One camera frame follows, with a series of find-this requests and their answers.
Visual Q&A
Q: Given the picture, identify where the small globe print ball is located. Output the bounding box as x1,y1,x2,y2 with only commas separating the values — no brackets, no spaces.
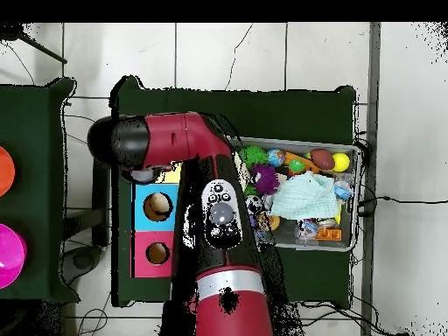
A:
268,148,288,168

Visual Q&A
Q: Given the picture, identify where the clear plastic bottle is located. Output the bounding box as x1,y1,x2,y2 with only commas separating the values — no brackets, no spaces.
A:
332,178,354,201

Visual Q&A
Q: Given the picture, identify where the purple spiky ball with eyes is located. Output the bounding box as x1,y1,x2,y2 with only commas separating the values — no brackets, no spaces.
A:
249,164,281,197

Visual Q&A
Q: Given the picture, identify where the orange toy brick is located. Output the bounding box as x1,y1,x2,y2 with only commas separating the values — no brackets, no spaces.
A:
314,227,344,242

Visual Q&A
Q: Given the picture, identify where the black cable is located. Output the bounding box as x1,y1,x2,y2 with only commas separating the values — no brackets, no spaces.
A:
358,192,448,208

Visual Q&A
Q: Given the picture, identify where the large green spiky ball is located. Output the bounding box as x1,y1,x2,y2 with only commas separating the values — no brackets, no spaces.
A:
240,144,270,169

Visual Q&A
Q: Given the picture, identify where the black tripod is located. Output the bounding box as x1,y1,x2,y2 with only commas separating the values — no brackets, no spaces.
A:
0,24,69,66

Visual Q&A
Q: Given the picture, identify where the brown toy football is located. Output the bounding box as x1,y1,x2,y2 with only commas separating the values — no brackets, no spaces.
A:
311,148,337,171

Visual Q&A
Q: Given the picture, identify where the pink disc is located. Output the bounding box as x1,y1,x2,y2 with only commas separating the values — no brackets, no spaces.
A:
0,223,28,290

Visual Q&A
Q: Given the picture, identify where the yellow ball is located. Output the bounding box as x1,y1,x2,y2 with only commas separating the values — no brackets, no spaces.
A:
332,152,351,172

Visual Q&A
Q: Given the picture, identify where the mint green cloth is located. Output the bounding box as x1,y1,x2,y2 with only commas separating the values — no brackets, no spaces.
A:
270,172,340,221

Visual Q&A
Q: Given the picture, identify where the dark green table cloth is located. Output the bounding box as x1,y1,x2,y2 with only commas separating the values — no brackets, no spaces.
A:
110,75,358,309

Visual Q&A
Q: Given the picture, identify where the dark green side table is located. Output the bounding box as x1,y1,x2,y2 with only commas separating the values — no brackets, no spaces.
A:
0,76,78,304

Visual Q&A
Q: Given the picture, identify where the clear mesh bin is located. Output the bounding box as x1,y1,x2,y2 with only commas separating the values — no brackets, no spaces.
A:
230,136,362,253

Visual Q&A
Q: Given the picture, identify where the orange textured ball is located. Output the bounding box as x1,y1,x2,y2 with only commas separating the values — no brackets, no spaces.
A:
257,213,281,233

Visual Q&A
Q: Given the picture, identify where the orange disc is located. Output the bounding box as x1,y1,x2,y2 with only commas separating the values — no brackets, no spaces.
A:
0,145,17,199

